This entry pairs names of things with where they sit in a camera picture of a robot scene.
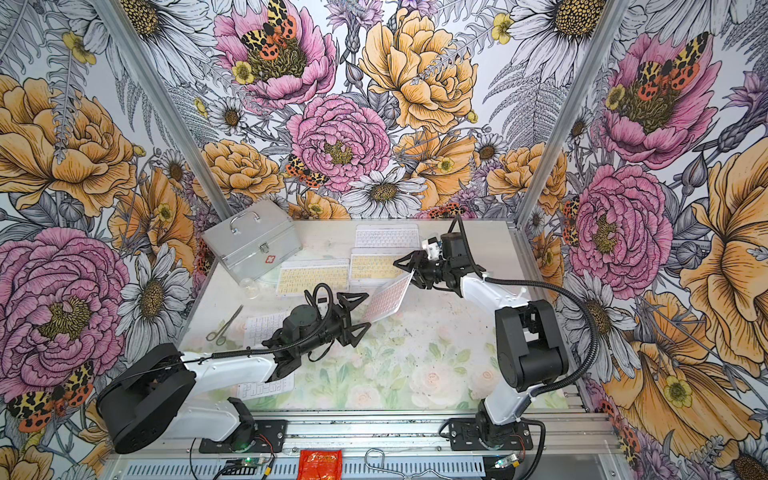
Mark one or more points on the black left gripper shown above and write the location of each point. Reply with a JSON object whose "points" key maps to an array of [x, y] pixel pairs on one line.
{"points": [[349, 338]]}

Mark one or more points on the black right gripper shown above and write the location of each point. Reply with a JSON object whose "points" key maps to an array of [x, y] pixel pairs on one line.
{"points": [[417, 259]]}

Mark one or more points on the pink keyboard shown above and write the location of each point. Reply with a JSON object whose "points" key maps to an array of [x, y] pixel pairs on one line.
{"points": [[387, 299]]}

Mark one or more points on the yellow keyboard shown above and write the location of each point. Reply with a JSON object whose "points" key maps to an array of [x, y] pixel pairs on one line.
{"points": [[297, 276], [370, 266]]}

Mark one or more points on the white keyboard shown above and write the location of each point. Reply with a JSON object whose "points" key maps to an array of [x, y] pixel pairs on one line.
{"points": [[257, 329], [404, 236]]}

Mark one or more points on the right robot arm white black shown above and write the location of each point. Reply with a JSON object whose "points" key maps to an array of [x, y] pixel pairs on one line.
{"points": [[530, 350]]}

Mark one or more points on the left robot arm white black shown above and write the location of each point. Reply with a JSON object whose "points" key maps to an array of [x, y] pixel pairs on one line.
{"points": [[161, 396]]}

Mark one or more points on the silver metal case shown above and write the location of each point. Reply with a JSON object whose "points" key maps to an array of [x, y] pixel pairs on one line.
{"points": [[255, 241]]}

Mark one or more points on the metal scissors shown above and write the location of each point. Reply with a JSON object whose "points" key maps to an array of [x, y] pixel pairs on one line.
{"points": [[219, 337]]}

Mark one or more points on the red packet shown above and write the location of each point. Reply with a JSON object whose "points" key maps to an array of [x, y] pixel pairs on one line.
{"points": [[320, 465]]}

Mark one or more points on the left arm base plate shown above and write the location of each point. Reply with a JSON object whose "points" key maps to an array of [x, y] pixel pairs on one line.
{"points": [[259, 436]]}

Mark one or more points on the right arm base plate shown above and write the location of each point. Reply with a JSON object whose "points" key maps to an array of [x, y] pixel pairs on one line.
{"points": [[471, 434]]}

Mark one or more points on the aluminium front rail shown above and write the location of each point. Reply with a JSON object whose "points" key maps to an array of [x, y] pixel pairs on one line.
{"points": [[413, 433]]}

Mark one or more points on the right aluminium frame post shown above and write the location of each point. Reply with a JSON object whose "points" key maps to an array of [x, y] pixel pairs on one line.
{"points": [[599, 48]]}

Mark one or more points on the aluminium frame post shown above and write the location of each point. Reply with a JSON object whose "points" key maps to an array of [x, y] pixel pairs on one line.
{"points": [[117, 23], [599, 48]]}

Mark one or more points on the left aluminium frame post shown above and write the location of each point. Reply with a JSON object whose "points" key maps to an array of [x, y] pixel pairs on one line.
{"points": [[117, 23]]}

